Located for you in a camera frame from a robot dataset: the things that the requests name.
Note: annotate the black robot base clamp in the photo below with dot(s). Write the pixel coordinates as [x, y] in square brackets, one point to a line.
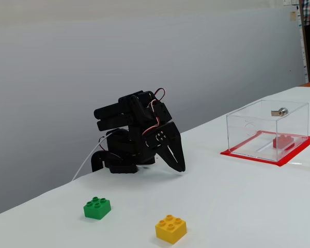
[118, 157]

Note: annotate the green lego brick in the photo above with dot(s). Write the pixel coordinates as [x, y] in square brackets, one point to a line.
[96, 209]

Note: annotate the yellow lego brick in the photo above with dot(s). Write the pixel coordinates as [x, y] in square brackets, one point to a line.
[170, 230]

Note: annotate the red tape frame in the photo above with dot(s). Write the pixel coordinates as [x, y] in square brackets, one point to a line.
[266, 161]

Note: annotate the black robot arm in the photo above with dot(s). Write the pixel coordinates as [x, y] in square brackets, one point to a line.
[113, 113]

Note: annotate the paper note on wall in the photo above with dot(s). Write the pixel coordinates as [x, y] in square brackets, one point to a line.
[292, 16]

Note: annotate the transparent plastic box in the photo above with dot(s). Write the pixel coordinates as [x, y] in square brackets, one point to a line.
[292, 121]

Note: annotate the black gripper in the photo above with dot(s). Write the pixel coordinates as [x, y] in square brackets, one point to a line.
[170, 137]

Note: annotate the red lego brick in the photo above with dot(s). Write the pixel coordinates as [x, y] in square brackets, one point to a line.
[282, 143]

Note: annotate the silver box lock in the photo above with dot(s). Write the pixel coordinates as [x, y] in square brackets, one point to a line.
[282, 111]

